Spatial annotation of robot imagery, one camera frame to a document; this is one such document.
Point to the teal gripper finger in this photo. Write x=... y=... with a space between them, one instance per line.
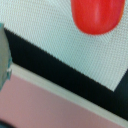
x=5 y=57

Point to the beige woven placemat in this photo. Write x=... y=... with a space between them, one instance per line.
x=48 y=24

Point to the red toy tomato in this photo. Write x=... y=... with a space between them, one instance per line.
x=97 y=16

